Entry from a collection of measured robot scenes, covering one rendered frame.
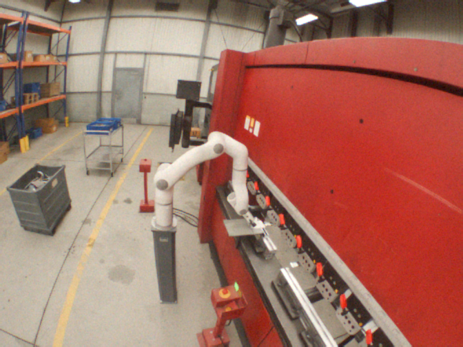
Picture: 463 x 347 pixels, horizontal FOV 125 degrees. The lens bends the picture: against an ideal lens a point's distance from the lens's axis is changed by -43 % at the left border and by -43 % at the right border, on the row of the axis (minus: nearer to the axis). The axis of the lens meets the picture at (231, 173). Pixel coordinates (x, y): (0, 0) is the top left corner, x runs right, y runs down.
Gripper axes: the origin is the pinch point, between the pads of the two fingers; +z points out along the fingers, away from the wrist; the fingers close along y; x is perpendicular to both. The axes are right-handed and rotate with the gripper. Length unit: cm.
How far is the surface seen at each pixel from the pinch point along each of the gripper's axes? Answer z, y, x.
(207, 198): 13, 84, 33
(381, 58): -89, -63, -79
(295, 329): 10, -83, 11
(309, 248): -19, -58, -20
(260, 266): 9.3, -31.5, 12.1
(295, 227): -20, -42, -21
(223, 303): 0, -48, 42
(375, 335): -19, -113, -20
